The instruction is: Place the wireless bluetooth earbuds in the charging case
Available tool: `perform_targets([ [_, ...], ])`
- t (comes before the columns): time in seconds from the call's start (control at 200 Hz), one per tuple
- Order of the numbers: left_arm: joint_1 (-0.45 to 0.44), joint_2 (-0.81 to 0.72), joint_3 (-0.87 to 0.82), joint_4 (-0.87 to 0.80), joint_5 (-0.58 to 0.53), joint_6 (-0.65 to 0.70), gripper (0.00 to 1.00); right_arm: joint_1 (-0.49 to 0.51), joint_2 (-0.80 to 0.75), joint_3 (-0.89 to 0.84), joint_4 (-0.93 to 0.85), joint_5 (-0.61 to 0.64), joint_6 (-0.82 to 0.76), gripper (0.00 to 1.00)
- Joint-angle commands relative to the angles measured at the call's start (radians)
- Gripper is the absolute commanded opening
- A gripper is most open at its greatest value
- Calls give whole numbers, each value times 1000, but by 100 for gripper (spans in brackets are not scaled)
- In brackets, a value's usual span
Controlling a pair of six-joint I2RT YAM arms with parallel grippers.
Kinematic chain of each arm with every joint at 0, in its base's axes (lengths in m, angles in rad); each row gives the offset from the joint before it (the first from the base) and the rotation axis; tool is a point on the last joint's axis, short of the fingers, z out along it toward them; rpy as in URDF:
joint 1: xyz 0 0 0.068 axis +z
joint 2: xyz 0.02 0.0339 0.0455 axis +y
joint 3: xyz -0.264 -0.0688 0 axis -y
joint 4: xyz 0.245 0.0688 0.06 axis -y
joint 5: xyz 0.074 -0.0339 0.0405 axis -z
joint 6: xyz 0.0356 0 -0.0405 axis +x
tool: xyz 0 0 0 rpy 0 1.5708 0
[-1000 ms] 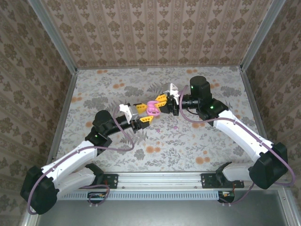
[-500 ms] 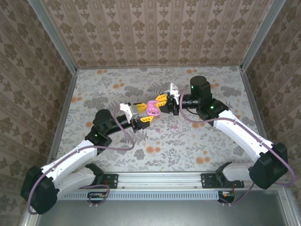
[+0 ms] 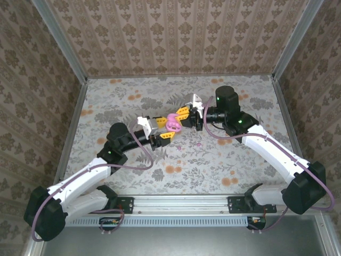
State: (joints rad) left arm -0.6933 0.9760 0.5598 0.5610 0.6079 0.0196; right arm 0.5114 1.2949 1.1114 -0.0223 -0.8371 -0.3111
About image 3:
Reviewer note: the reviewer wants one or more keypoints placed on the pink earbud charging case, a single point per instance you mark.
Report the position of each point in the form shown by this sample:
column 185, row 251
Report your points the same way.
column 173, row 124

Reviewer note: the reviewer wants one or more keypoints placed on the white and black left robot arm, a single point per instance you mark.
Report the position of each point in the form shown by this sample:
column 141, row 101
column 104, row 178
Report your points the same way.
column 80, row 181

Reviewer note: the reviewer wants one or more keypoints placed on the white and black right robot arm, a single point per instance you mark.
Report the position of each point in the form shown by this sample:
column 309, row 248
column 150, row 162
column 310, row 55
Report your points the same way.
column 271, row 149

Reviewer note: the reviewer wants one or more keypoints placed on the floral print tablecloth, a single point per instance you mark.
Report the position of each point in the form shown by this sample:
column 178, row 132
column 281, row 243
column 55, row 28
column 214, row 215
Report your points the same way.
column 202, row 170

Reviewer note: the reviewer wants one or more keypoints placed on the small electronics board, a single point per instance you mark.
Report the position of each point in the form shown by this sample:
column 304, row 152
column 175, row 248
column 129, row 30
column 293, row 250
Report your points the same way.
column 257, row 222
column 109, row 222

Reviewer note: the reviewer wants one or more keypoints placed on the steel sheet panel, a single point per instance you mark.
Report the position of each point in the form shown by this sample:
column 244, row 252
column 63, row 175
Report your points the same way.
column 181, row 242

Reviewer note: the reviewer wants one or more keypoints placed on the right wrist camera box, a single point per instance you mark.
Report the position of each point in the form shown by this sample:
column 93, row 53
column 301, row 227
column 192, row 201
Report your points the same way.
column 196, row 100

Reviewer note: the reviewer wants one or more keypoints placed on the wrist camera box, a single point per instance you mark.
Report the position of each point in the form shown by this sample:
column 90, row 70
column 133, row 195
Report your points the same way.
column 145, row 124
column 196, row 100

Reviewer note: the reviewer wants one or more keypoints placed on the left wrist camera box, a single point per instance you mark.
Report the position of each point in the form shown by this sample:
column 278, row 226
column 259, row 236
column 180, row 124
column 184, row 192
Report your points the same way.
column 145, row 124

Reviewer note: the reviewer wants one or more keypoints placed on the aluminium frame rail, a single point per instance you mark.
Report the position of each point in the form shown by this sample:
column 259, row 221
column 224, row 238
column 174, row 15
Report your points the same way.
column 289, row 120
column 73, row 128
column 181, row 76

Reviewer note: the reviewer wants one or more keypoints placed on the aluminium mounting rail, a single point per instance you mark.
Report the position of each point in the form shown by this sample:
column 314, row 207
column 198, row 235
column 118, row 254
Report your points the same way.
column 181, row 204

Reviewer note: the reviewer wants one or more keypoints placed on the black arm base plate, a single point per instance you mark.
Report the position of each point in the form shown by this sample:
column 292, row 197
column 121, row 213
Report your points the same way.
column 234, row 205
column 126, row 205

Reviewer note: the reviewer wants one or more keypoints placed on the aluminium frame post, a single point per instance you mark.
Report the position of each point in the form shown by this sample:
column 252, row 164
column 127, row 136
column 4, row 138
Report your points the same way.
column 295, row 40
column 60, row 40

